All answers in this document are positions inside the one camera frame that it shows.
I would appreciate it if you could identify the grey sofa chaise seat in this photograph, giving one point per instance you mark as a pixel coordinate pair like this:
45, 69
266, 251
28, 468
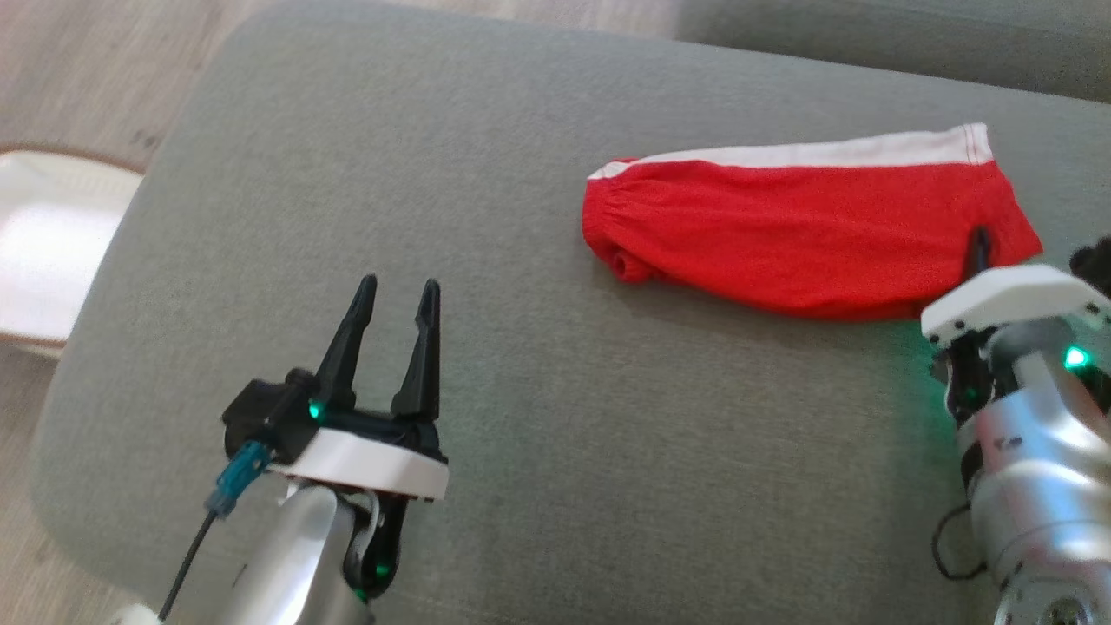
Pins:
564, 477

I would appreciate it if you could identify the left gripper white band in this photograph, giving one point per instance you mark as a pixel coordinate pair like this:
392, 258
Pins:
364, 464

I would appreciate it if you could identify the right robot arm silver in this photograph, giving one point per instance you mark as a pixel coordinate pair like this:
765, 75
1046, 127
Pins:
1041, 486

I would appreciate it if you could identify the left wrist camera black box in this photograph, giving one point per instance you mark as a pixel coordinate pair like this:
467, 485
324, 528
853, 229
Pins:
265, 421

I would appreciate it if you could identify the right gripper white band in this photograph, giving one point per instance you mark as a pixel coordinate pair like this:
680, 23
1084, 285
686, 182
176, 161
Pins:
1015, 295

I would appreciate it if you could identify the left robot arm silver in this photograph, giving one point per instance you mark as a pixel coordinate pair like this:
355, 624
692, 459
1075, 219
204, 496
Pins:
278, 564

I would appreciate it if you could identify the red basketball shorts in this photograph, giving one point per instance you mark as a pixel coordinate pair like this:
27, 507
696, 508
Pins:
781, 234

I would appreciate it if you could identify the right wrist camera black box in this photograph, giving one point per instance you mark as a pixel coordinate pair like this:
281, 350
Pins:
1094, 260

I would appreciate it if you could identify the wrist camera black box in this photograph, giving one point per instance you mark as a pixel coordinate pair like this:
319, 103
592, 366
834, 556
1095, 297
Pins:
1094, 260
265, 421

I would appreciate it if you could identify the white basket with brown rim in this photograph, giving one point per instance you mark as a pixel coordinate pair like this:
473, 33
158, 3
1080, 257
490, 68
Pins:
52, 243

